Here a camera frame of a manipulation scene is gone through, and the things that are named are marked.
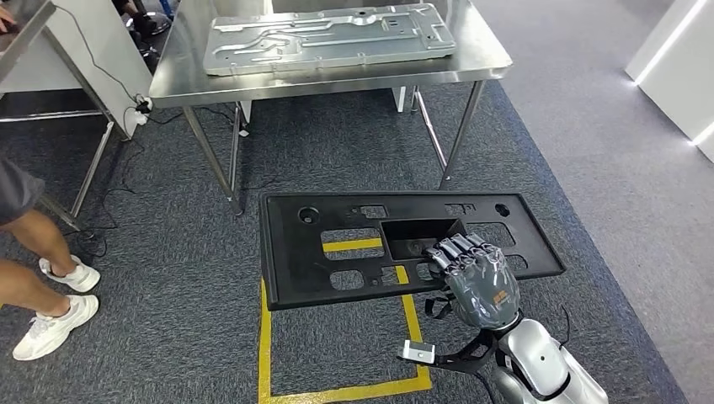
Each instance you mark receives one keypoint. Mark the person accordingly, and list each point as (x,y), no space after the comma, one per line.
(56,329)
(142,25)

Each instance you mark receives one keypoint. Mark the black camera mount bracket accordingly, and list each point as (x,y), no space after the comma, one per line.
(474,351)

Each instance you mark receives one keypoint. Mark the white display counter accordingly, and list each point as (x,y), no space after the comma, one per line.
(669,67)

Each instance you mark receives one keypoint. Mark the steel side table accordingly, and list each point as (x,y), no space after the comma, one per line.
(22,33)

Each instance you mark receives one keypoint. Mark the white cabinet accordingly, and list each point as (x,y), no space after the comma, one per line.
(100,56)

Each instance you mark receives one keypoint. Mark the white power strip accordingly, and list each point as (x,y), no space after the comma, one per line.
(142,108)

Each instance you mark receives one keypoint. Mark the stamped metal panel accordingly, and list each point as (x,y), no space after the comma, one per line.
(334,39)

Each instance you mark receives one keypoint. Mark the steel workbench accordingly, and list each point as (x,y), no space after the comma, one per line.
(334,85)

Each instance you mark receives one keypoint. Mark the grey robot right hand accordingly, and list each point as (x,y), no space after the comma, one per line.
(485,295)

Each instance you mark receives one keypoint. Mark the black plastic plate bracket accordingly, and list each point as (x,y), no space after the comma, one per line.
(295,262)

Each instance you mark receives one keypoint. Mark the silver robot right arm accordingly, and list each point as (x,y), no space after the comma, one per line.
(541,362)

